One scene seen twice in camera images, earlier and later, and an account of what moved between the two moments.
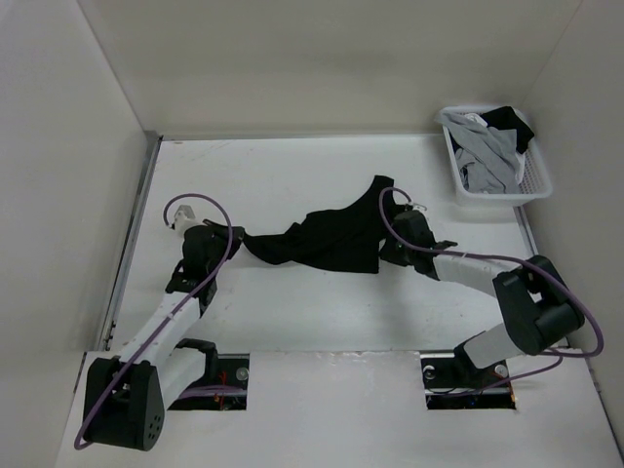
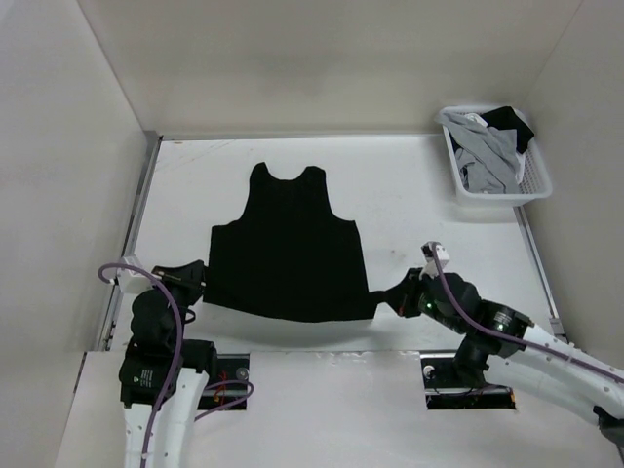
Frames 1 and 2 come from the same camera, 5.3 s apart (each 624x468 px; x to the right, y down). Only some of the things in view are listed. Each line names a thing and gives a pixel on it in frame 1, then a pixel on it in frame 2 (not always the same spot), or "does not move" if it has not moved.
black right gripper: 387,253 → 411,284
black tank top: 348,237 → 289,256
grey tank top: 487,157 does not move
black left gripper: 236,240 → 192,272
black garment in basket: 506,118 does not move
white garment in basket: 476,118 does not move
